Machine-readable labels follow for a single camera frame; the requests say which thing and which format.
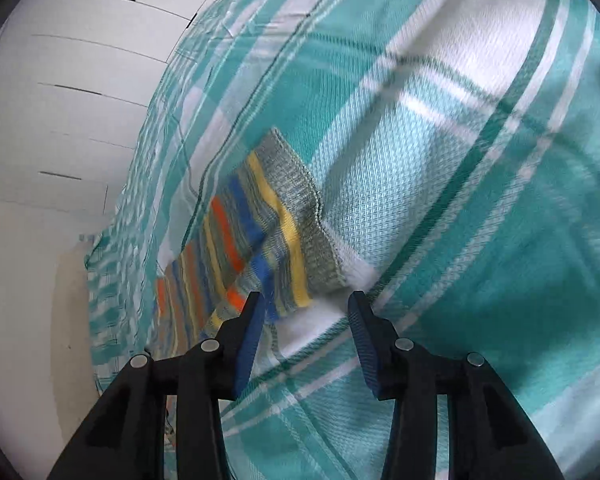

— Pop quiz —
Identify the white wardrobe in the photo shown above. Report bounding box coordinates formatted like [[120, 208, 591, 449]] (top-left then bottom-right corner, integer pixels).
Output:
[[0, 0, 237, 213]]

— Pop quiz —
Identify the teal plaid bed sheet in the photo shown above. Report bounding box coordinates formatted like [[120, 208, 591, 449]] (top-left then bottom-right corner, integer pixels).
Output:
[[82, 0, 600, 480]]

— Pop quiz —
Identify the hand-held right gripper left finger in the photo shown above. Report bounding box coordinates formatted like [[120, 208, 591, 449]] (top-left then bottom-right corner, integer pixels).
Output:
[[46, 291, 266, 480]]

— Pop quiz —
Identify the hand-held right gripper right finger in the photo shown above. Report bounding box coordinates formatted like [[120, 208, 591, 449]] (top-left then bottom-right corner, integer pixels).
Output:
[[347, 290, 566, 480]]

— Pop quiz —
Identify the striped multicolour towel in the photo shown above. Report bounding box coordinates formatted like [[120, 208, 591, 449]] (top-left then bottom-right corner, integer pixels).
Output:
[[155, 127, 349, 362]]

